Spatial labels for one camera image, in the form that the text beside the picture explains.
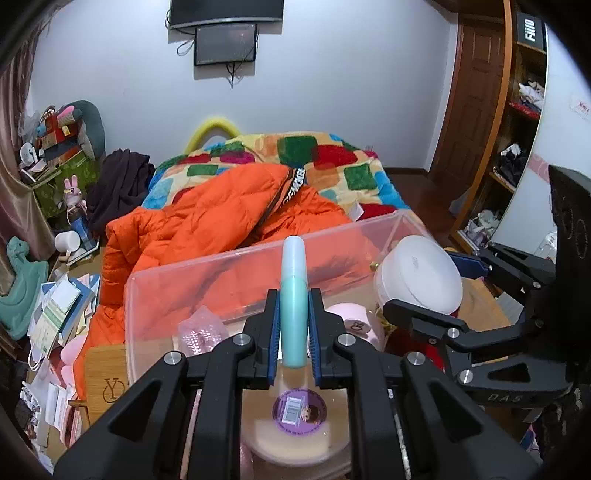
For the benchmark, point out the light teal bottle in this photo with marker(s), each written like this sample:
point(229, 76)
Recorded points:
point(294, 314)

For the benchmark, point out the wooden wardrobe shelf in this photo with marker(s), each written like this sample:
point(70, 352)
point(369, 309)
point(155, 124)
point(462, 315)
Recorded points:
point(508, 184)

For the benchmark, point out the person's right forearm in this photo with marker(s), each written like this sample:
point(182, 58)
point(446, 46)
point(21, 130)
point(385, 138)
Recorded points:
point(558, 429)

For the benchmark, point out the green cardboard box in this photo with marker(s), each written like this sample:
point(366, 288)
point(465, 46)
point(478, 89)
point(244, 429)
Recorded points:
point(69, 184)

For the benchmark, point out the yellow plush cushion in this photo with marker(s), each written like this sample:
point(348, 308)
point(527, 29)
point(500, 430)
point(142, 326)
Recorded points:
point(212, 127)

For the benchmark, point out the patchwork fabric bag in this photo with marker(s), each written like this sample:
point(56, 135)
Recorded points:
point(55, 127)

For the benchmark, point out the grey cushion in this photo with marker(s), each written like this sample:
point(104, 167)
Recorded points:
point(92, 124)

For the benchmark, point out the round tin with purple label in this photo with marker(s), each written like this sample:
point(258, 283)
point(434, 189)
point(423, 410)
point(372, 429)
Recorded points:
point(277, 438)

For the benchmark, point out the pile of books and papers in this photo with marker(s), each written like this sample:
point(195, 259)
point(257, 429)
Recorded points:
point(60, 309)

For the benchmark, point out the small black wall monitor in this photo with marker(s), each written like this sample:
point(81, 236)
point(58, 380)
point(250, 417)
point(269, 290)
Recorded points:
point(225, 44)

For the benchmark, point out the small white fan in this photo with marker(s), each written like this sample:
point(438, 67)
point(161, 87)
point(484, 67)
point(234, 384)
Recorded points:
point(27, 154)

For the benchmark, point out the clear plastic storage box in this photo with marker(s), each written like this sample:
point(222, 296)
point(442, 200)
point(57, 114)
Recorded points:
point(221, 286)

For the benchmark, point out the black wall television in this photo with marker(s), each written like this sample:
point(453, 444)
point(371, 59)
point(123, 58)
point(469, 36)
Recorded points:
point(226, 11)

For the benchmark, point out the orange down jacket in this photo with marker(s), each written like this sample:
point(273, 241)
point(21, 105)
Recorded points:
point(207, 207)

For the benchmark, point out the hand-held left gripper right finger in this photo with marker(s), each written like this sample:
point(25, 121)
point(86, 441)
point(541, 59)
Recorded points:
point(313, 341)

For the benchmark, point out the dark purple cloth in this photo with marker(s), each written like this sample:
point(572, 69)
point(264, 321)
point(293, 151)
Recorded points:
point(120, 184)

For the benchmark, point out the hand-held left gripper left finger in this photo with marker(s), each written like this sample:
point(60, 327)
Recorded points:
point(274, 341)

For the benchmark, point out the teal dinosaur plush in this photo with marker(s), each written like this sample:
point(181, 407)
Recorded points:
point(23, 295)

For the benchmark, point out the black sign box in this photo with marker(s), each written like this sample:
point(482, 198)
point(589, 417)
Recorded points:
point(531, 30)

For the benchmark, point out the white mug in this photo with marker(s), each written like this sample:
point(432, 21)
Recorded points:
point(67, 241)

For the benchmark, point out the red velvet pouch gold trim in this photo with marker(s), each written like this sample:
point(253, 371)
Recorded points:
point(431, 353)

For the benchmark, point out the brown wooden door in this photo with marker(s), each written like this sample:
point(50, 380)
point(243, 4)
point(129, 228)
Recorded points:
point(475, 92)

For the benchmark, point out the colourful patchwork blanket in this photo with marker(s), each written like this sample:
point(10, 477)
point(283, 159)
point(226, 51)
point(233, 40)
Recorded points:
point(332, 157)

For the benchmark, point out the pink rabbit figurine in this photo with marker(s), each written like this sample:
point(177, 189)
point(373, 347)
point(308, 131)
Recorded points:
point(74, 196)

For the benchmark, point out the dark shoes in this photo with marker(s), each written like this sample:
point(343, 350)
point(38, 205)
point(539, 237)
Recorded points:
point(512, 161)

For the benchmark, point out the brown pink curtain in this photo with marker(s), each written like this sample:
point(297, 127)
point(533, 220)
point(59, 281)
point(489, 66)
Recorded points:
point(11, 161)

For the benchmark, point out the white round jar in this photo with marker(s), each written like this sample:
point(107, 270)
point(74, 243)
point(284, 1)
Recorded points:
point(415, 272)

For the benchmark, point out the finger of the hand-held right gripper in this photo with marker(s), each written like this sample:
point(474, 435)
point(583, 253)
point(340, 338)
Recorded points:
point(508, 265)
point(415, 316)

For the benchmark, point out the white shoes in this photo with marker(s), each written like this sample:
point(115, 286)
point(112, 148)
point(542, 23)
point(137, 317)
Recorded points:
point(482, 226)

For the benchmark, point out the pink round jar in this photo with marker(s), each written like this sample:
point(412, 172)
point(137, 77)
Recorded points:
point(355, 318)

